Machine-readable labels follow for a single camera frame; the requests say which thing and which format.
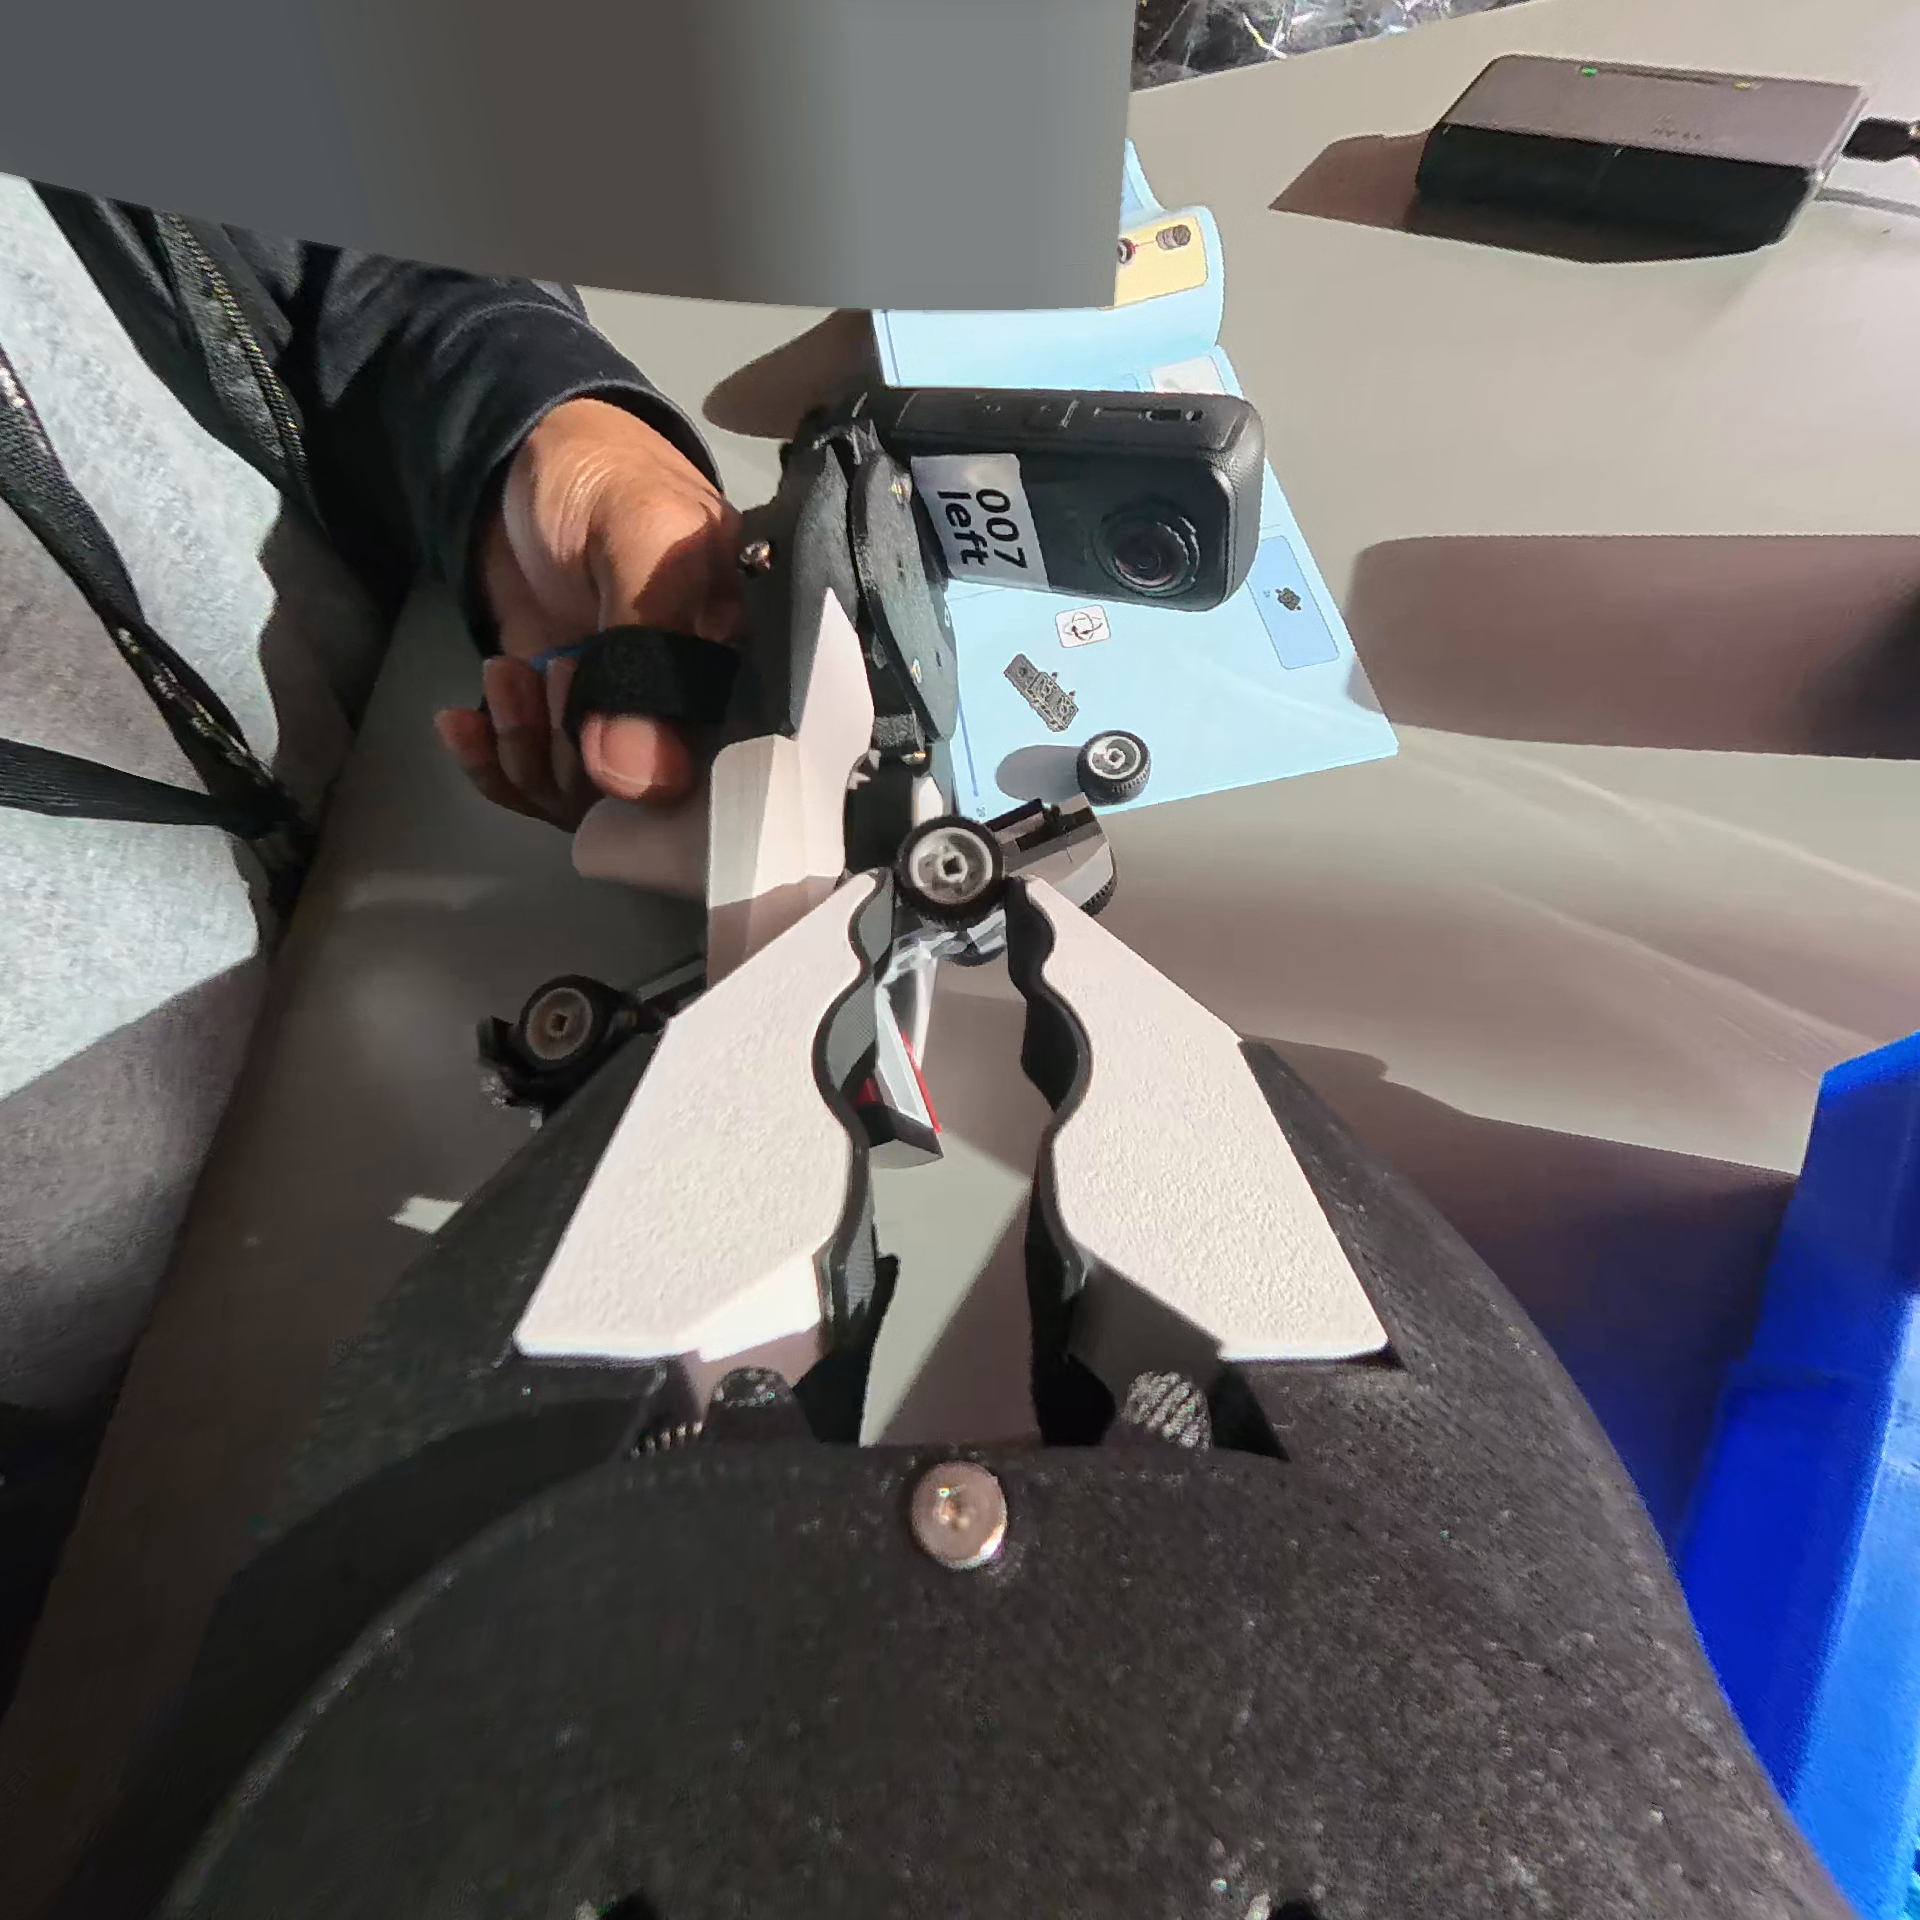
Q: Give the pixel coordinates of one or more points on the grey desk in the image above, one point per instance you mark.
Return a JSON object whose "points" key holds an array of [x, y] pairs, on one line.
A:
{"points": [[1501, 930]]}

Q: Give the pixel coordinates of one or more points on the person's left forearm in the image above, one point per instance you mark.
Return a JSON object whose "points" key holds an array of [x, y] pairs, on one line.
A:
{"points": [[422, 376]]}

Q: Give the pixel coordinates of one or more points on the black power bank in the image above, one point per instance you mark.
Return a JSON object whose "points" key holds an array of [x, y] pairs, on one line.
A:
{"points": [[1634, 149]]}

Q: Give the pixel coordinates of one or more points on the person's left hand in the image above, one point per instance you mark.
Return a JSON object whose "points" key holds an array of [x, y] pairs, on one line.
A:
{"points": [[615, 540]]}

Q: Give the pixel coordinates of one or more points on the plastic-wrapped bundle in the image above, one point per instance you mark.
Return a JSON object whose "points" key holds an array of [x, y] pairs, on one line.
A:
{"points": [[1290, 31]]}

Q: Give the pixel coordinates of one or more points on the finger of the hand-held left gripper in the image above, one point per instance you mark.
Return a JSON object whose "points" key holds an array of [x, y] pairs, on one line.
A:
{"points": [[645, 840], [781, 840]]}

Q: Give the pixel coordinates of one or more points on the light blue instruction booklet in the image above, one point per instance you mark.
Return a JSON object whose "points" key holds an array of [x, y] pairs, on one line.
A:
{"points": [[1201, 704]]}

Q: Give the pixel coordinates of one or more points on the toy brick truck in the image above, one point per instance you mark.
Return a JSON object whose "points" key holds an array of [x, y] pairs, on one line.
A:
{"points": [[901, 1080]]}

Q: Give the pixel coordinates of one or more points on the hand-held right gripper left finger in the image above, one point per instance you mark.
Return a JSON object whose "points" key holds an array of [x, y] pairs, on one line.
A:
{"points": [[704, 1171]]}

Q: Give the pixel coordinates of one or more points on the small black toy wheel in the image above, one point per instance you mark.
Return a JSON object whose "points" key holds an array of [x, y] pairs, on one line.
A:
{"points": [[954, 869], [1114, 763]]}

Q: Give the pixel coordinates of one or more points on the blue plastic bin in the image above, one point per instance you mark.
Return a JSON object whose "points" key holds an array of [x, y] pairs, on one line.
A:
{"points": [[1829, 1424]]}

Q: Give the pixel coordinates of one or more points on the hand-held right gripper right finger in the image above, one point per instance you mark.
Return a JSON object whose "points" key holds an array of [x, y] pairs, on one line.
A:
{"points": [[1201, 1201]]}

